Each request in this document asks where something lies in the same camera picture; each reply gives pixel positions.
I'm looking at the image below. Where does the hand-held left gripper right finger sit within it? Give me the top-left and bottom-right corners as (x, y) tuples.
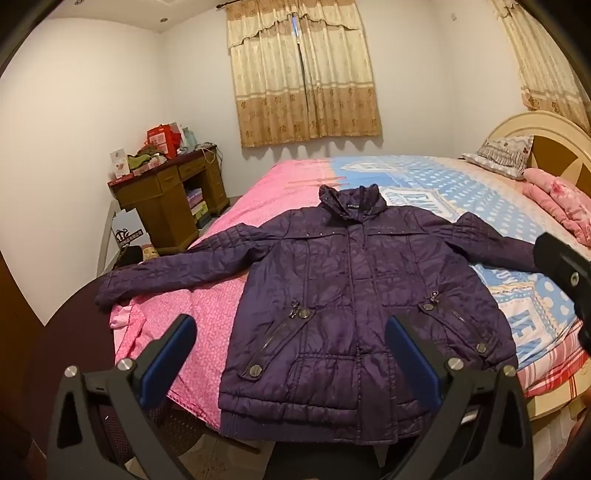
(385, 315), (536, 480)

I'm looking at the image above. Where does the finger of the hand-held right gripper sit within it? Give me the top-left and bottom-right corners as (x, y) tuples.
(533, 233), (591, 352)

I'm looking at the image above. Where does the grey fringed pillow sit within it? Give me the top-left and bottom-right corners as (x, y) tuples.
(462, 135), (535, 181)

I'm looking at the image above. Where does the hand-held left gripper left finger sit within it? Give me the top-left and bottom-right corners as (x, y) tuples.
(46, 314), (199, 480)

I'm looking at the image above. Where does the beige patterned window curtain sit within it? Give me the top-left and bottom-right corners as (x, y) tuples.
(225, 0), (383, 148)

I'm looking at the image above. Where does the dark mesh chair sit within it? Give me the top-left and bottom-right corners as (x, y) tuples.
(25, 277), (259, 480)

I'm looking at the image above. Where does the red gift bag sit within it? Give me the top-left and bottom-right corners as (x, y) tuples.
(147, 124), (181, 158)

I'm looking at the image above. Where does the stack of boxes under desk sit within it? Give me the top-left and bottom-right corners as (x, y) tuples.
(186, 188), (208, 228)

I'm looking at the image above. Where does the white box with black print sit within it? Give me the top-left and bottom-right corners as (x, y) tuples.
(111, 209), (151, 252)

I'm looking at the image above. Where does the beige patterned side curtain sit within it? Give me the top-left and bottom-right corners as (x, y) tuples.
(492, 0), (591, 134)

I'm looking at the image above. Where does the brown wooden desk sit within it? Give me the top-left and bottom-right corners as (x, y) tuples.
(107, 148), (230, 254)

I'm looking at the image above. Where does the pink bed sheet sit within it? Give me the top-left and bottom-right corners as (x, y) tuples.
(108, 159), (342, 432)

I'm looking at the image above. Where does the white gift box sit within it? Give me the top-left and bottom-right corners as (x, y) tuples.
(110, 148), (130, 181)

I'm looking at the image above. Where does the purple quilted jacket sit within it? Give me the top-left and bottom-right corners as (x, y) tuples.
(95, 184), (543, 446)

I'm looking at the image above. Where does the blue printed bed sheet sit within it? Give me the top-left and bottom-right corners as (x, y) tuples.
(328, 154), (591, 398)

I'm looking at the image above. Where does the cream wooden bed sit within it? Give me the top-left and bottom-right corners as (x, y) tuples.
(482, 111), (591, 421)

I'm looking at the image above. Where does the pink floral folded blanket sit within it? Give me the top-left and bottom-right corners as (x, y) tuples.
(522, 167), (591, 247)

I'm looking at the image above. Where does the brown wooden door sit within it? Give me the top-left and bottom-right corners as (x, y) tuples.
(0, 254), (45, 421)

